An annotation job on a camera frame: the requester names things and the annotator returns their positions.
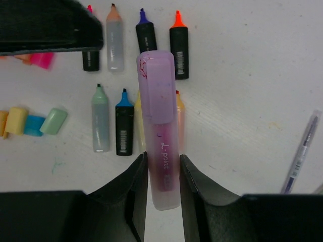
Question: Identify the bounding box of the black pink highlighter pen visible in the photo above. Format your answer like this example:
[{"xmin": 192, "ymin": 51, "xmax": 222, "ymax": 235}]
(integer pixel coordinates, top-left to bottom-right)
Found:
[{"xmin": 82, "ymin": 50, "xmax": 100, "ymax": 72}]

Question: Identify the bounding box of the yellow highlighter cap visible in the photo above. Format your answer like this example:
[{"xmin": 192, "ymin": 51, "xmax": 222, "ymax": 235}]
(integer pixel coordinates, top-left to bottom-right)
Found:
[{"xmin": 5, "ymin": 107, "xmax": 29, "ymax": 136}]

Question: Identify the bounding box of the mint green highlighter pen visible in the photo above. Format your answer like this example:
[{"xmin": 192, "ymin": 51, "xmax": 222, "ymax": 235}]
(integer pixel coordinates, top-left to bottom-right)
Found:
[{"xmin": 91, "ymin": 84, "xmax": 110, "ymax": 152}]

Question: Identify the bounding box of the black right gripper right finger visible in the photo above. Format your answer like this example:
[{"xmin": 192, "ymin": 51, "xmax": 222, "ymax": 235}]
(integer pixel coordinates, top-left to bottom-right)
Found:
[{"xmin": 180, "ymin": 154, "xmax": 244, "ymax": 241}]

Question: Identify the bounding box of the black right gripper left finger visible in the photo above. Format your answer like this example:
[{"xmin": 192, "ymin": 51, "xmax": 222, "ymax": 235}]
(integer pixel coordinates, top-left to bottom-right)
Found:
[{"xmin": 87, "ymin": 152, "xmax": 148, "ymax": 241}]

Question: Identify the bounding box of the peach highlighter cap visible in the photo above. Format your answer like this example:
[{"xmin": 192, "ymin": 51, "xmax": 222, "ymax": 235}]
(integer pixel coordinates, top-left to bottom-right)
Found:
[{"xmin": 14, "ymin": 54, "xmax": 33, "ymax": 65}]

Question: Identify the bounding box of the thin grey marker pen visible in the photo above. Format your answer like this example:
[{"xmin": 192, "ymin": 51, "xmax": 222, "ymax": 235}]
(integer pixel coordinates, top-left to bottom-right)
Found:
[{"xmin": 281, "ymin": 110, "xmax": 322, "ymax": 194}]

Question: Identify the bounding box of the orange black highlighter pen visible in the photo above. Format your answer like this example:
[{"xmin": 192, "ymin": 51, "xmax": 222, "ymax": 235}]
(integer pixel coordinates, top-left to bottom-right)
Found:
[{"xmin": 169, "ymin": 10, "xmax": 189, "ymax": 80}]

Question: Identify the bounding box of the lilac pastel highlighter pen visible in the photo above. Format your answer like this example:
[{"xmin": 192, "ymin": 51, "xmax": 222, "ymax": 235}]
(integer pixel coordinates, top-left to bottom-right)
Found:
[{"xmin": 137, "ymin": 50, "xmax": 181, "ymax": 211}]

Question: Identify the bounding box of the orange pastel highlighter pen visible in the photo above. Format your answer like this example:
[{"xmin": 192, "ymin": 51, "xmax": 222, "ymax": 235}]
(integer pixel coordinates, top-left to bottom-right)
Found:
[{"xmin": 176, "ymin": 90, "xmax": 186, "ymax": 154}]

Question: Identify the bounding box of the orange pastel highlighter cap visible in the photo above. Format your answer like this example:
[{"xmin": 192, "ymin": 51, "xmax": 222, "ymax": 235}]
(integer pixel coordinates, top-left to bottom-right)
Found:
[{"xmin": 0, "ymin": 110, "xmax": 9, "ymax": 139}]

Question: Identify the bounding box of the blue highlighter cap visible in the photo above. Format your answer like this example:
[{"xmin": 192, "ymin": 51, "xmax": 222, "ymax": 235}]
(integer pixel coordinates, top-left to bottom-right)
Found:
[{"xmin": 24, "ymin": 115, "xmax": 45, "ymax": 137}]

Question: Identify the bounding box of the blue highlighter pen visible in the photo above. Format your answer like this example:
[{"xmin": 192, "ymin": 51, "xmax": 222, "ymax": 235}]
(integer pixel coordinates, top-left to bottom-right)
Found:
[{"xmin": 115, "ymin": 88, "xmax": 134, "ymax": 156}]

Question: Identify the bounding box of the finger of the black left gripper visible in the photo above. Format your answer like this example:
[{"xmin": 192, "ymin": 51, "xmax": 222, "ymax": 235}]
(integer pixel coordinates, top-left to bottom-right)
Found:
[{"xmin": 1, "ymin": 1, "xmax": 103, "ymax": 56}]

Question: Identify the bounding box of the purple black highlighter pen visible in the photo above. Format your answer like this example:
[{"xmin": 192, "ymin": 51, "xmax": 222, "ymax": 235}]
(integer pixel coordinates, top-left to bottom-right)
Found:
[{"xmin": 136, "ymin": 8, "xmax": 157, "ymax": 53}]

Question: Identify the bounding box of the mint green highlighter cap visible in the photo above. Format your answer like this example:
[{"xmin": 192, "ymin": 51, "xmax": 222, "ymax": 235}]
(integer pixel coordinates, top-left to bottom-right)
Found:
[{"xmin": 40, "ymin": 108, "xmax": 68, "ymax": 135}]

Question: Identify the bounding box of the pink highlighter cap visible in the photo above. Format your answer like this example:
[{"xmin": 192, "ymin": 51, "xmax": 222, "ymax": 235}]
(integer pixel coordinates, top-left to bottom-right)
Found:
[{"xmin": 30, "ymin": 52, "xmax": 55, "ymax": 70}]

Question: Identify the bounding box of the yellow pastel highlighter pen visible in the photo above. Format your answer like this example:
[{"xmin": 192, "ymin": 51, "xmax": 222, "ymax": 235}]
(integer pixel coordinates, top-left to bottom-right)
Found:
[{"xmin": 134, "ymin": 91, "xmax": 146, "ymax": 153}]

